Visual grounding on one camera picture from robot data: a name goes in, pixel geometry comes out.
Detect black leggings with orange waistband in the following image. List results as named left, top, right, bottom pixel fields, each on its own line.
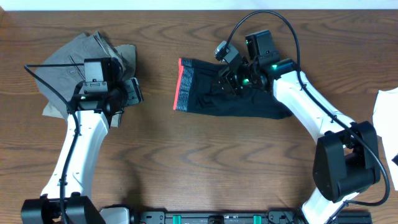
left=173, top=58, right=292, bottom=119

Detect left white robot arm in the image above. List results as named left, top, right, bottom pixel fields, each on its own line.
left=21, top=78, right=142, bottom=223

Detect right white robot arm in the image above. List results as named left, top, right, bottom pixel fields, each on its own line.
left=216, top=54, right=385, bottom=223

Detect folded grey trousers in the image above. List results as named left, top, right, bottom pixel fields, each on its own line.
left=35, top=32, right=124, bottom=101

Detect beige folded cloth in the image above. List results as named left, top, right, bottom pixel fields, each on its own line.
left=42, top=45, right=136, bottom=119

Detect white cloth at right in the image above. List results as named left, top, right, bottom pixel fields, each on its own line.
left=373, top=88, right=397, bottom=191

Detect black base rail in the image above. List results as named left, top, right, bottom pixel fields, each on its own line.
left=99, top=204, right=373, bottom=224

